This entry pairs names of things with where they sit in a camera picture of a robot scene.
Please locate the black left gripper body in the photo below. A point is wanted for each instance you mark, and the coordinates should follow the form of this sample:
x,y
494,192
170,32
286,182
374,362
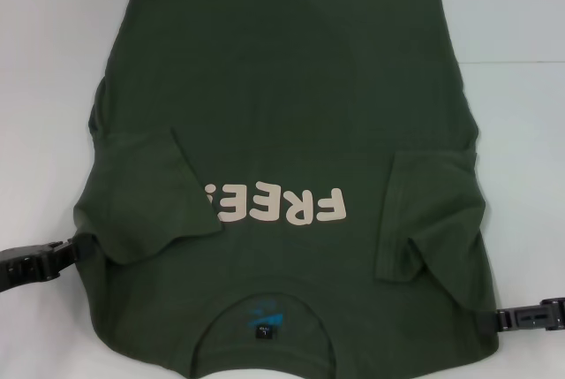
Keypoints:
x,y
22,266

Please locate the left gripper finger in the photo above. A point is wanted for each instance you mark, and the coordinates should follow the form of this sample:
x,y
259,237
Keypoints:
x,y
81,250

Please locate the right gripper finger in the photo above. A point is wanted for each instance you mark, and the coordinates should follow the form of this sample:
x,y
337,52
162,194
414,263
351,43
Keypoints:
x,y
505,319

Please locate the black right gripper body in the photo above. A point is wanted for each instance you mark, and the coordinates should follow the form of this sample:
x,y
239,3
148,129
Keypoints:
x,y
543,317

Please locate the dark green printed t-shirt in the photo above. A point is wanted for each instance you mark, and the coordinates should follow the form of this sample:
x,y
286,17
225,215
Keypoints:
x,y
287,87

